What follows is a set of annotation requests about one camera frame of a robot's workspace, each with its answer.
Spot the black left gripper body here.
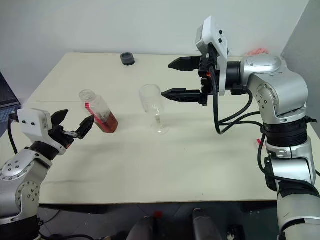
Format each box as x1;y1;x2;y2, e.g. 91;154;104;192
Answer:
48;124;77;151

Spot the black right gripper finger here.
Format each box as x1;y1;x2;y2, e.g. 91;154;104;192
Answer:
160;87;202;105
167;55;202;74

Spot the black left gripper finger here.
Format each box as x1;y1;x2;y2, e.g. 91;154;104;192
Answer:
50;108;70;131
74;115;96;140

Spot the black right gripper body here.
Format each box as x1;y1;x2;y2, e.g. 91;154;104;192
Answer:
198;44;221;108

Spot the clear plastic bottle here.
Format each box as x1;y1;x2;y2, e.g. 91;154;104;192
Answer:
78;88;119;134

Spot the clear wine glass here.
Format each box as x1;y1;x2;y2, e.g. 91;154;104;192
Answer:
138;83;169;136

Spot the pink cloth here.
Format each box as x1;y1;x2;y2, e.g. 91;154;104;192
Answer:
245;47;269;58

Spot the grey laptop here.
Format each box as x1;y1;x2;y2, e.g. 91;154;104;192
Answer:
0;70;22;126

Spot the dark rounded shape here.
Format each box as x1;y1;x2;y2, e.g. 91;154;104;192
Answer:
129;215;156;240
191;207;221;240

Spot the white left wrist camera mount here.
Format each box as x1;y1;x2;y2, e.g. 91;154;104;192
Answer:
16;108;68;156

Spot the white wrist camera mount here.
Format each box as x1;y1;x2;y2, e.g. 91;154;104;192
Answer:
195;15;230;97
16;108;68;156

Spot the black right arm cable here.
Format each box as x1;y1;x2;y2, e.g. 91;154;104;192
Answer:
208;64;267;136

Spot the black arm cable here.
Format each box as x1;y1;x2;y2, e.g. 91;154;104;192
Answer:
208;64;267;136
7;111;20;155

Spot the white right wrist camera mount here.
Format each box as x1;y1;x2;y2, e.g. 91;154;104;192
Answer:
195;15;230;97

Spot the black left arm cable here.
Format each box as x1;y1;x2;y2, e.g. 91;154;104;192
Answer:
7;111;20;155

